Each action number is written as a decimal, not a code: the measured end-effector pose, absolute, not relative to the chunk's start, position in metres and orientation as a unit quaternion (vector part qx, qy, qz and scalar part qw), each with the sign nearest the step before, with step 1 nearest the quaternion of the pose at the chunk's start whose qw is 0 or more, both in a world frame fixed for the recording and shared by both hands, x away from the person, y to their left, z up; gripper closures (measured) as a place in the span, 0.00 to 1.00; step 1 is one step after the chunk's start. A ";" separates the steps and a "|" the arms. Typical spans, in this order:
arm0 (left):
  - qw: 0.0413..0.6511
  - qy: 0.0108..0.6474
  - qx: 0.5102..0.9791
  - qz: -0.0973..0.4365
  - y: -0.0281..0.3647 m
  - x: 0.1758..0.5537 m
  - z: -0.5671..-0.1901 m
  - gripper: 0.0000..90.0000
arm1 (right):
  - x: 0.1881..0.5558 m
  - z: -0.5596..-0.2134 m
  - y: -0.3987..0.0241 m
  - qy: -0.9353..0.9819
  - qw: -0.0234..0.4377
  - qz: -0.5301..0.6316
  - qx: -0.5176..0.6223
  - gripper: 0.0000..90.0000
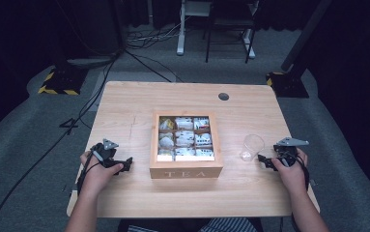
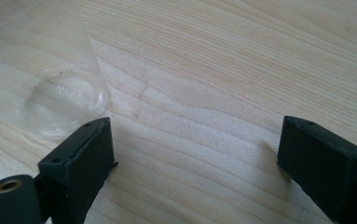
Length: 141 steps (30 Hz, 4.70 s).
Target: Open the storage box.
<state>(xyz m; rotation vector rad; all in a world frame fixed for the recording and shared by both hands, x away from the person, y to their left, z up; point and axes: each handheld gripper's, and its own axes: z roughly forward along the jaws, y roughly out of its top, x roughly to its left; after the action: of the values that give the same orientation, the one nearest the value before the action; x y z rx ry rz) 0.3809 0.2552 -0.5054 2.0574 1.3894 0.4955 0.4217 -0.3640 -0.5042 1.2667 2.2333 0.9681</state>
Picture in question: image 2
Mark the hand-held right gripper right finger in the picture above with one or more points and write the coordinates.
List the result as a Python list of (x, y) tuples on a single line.
[(322, 168)]

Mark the clear glass cup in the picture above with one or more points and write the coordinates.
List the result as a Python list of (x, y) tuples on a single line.
[(64, 96)]

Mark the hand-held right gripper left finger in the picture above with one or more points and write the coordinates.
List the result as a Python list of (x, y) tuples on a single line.
[(79, 168)]

